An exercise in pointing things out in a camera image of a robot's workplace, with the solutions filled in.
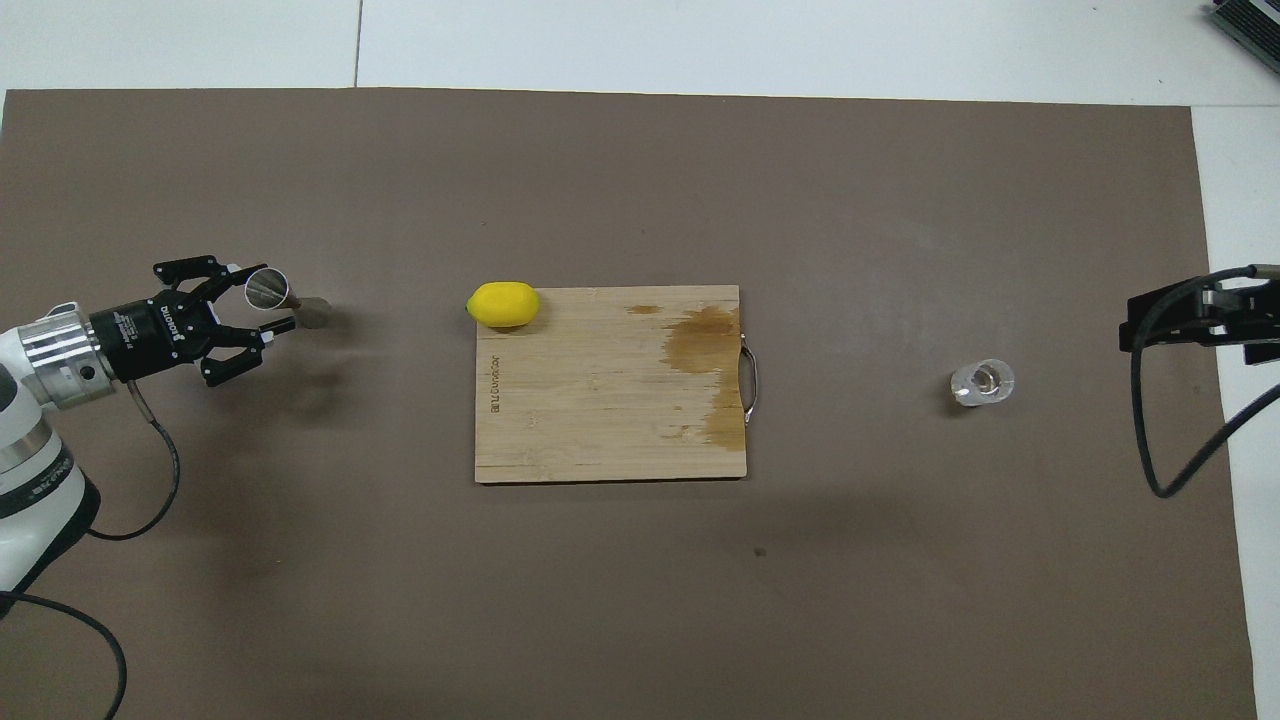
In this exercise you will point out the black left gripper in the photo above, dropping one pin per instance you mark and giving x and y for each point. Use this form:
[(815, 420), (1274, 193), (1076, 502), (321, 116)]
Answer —
[(145, 335)]

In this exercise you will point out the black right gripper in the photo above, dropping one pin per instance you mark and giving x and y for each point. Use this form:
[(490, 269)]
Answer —
[(1245, 320)]

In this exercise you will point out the steel double jigger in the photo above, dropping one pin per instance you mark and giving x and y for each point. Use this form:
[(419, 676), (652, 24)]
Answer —
[(268, 288)]

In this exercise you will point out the small clear glass cup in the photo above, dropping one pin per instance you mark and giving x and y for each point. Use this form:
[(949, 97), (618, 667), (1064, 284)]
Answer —
[(982, 381)]

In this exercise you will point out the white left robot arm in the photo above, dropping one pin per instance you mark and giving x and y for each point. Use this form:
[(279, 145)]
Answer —
[(40, 440)]

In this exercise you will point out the yellow lemon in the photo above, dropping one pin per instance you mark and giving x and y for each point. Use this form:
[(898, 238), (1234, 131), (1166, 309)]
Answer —
[(503, 305)]

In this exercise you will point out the brown paper table mat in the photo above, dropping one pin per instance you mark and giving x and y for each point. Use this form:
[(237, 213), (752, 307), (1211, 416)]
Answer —
[(300, 600)]

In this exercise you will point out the grey finned metal device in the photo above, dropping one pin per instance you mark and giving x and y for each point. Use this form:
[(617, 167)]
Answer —
[(1255, 25)]

